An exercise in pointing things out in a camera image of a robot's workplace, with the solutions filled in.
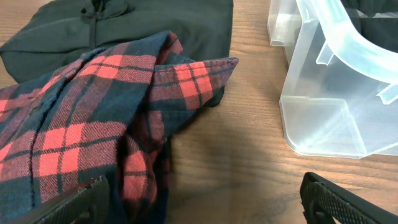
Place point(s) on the clear plastic storage bin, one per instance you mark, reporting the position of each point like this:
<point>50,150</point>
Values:
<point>340,94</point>

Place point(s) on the black taped garment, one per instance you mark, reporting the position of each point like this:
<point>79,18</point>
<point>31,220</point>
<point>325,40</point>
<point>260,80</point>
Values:
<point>375,20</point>

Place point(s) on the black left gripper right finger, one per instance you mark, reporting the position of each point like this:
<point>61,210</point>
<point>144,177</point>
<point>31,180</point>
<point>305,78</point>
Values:
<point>325,202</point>

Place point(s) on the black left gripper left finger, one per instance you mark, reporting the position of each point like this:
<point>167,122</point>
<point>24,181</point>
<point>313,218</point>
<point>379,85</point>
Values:
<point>85,203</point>

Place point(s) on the large black garment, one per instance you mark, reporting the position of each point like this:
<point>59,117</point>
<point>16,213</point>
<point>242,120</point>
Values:
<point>155,28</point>

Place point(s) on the red plaid flannel shirt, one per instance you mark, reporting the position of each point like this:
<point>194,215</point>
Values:
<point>43,159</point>

